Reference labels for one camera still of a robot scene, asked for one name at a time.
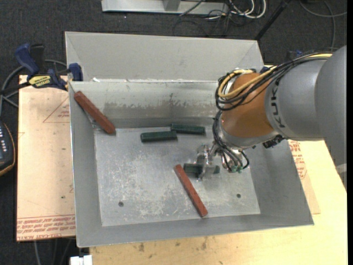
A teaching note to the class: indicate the dark green flat block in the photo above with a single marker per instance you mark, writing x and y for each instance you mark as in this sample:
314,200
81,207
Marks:
158,136
188,129
191,169

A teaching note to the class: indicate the brown cardboard board red print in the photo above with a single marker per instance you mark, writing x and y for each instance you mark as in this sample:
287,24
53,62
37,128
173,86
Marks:
44,161

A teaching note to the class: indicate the red-brown flat block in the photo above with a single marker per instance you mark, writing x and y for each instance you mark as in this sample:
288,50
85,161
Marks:
191,190
95,112

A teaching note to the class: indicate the grey metal bin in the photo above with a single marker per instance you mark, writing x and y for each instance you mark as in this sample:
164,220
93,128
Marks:
149,181

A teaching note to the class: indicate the black cylinder on white bracket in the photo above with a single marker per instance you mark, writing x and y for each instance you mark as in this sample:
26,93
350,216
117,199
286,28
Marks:
273,142

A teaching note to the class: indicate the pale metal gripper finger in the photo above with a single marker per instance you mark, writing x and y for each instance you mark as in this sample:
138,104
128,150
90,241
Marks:
207,171
203,154

